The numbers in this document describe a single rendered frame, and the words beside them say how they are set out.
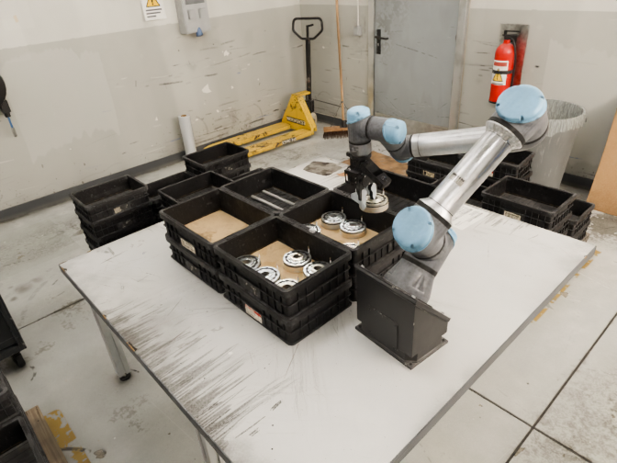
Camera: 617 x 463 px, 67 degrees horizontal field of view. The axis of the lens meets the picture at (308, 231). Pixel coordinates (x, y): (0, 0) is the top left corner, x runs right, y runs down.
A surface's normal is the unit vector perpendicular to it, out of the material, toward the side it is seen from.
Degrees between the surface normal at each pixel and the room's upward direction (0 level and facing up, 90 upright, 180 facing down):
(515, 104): 40
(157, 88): 90
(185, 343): 0
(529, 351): 0
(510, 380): 0
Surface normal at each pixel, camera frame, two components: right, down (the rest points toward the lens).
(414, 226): -0.57, -0.18
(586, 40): -0.73, 0.39
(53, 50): 0.68, 0.33
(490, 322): -0.07, -0.86
